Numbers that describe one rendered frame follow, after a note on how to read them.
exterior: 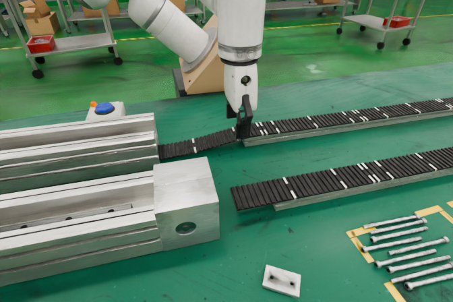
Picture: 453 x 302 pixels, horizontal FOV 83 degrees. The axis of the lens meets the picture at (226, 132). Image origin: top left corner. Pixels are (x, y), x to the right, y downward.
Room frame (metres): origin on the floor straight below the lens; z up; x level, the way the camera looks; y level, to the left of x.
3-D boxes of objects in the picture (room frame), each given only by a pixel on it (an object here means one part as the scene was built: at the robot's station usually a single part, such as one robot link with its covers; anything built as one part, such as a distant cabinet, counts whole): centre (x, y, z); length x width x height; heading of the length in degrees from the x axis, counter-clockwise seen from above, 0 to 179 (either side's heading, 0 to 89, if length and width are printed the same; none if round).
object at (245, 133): (0.44, -0.04, 0.86); 0.03 x 0.03 x 0.07; 14
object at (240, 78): (0.49, -0.03, 0.95); 0.10 x 0.07 x 0.11; 14
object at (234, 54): (0.49, -0.03, 1.01); 0.09 x 0.08 x 0.03; 14
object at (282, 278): (0.17, -0.08, 0.78); 0.05 x 0.03 x 0.01; 73
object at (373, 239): (0.25, -0.29, 0.78); 0.11 x 0.01 x 0.01; 102
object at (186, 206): (0.29, 0.07, 0.83); 0.12 x 0.09 x 0.10; 14
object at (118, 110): (0.54, 0.30, 0.81); 0.10 x 0.08 x 0.06; 14
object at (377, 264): (0.21, -0.27, 0.78); 0.11 x 0.01 x 0.01; 102
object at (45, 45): (3.05, 1.85, 0.50); 1.03 x 0.55 x 1.01; 118
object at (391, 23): (4.09, -2.27, 0.50); 1.03 x 0.55 x 1.01; 21
